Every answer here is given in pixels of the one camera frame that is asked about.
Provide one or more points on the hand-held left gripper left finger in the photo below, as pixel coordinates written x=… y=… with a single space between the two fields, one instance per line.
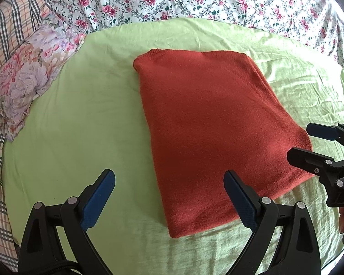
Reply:
x=99 y=199

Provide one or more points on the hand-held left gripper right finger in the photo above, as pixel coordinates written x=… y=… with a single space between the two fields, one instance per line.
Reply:
x=242 y=199

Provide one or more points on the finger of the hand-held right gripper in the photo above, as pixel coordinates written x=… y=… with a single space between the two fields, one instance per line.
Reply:
x=321 y=131
x=306 y=159

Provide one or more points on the orange knit sweater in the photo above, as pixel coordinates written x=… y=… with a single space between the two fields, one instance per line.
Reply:
x=215 y=129

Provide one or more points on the light green bed sheet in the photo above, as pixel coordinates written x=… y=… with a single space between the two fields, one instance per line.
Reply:
x=74 y=126

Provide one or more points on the pastel floral pillow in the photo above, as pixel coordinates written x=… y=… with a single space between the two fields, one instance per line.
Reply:
x=31 y=77

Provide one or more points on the white red-flowered duvet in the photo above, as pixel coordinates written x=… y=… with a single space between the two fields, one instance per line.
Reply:
x=206 y=0

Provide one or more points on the plaid bed sheet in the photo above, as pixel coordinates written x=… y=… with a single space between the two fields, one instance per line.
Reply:
x=5 y=34

